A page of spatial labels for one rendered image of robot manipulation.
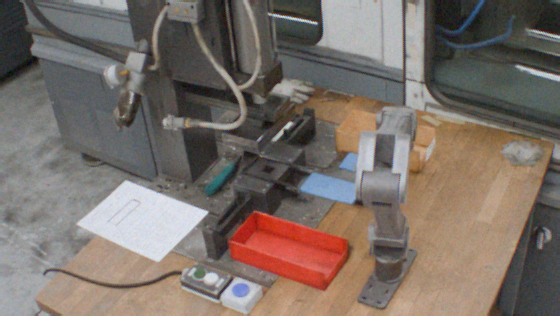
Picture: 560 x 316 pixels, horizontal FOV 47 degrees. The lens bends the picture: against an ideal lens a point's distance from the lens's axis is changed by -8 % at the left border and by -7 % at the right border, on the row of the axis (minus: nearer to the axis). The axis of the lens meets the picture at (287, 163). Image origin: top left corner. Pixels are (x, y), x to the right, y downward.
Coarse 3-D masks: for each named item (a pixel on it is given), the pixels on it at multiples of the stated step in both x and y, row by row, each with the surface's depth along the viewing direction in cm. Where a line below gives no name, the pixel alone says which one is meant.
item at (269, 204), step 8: (304, 160) 185; (288, 176) 182; (296, 176) 183; (304, 176) 187; (296, 184) 184; (232, 192) 176; (248, 192) 173; (272, 192) 173; (256, 200) 173; (264, 200) 171; (272, 200) 174; (280, 200) 178; (256, 208) 175; (264, 208) 173; (272, 208) 175
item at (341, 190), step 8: (312, 176) 172; (320, 176) 172; (304, 184) 170; (312, 184) 170; (336, 184) 169; (344, 184) 169; (352, 184) 169; (320, 192) 167; (328, 192) 167; (336, 192) 167; (344, 192) 167; (352, 192) 166; (344, 200) 164; (352, 200) 164
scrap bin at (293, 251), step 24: (264, 216) 168; (240, 240) 165; (264, 240) 168; (288, 240) 167; (312, 240) 164; (336, 240) 159; (264, 264) 159; (288, 264) 154; (312, 264) 160; (336, 264) 156
